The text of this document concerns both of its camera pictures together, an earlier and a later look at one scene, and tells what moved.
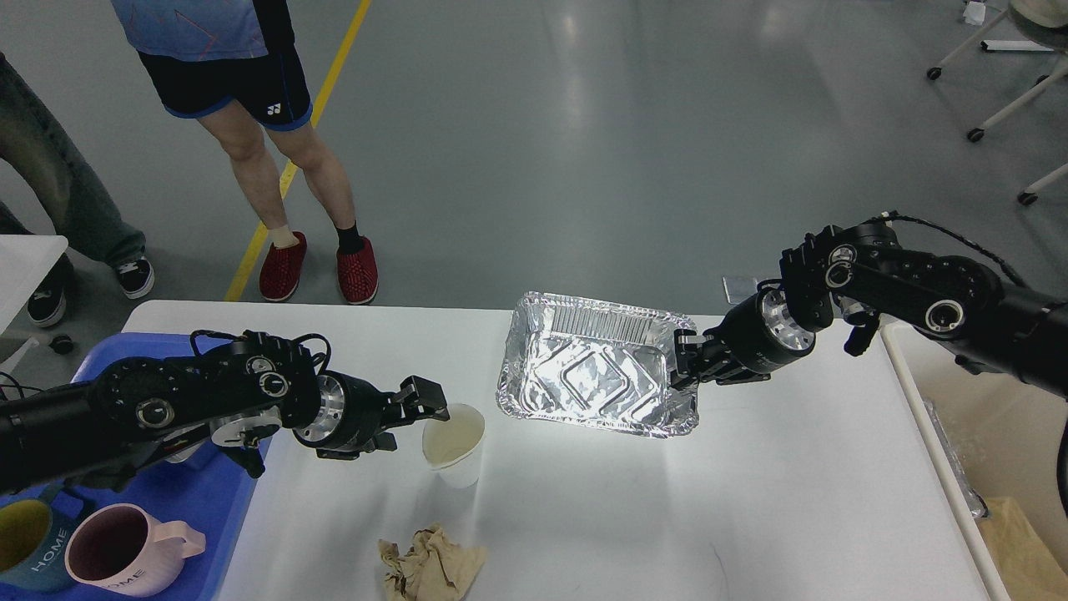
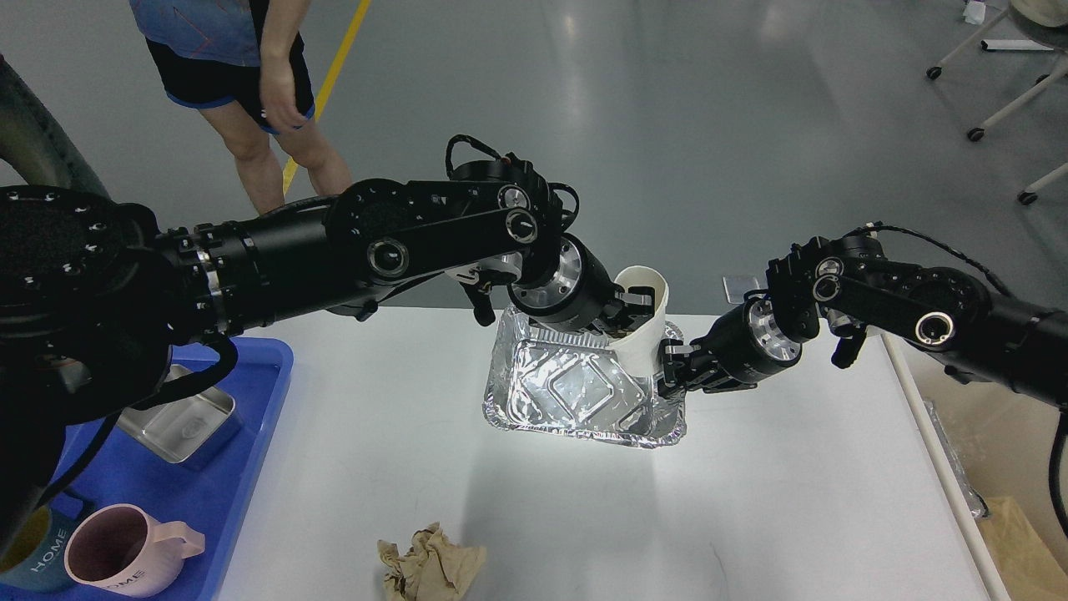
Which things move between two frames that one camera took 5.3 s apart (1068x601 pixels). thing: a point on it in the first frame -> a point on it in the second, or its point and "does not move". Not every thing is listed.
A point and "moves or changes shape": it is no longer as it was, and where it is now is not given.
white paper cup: [453, 449] -> [642, 352]
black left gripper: [352, 415] -> [577, 295]
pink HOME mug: [123, 549] does not move
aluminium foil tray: [596, 364] moves or changes shape
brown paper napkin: [435, 568] does not move
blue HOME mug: [32, 543] does not move
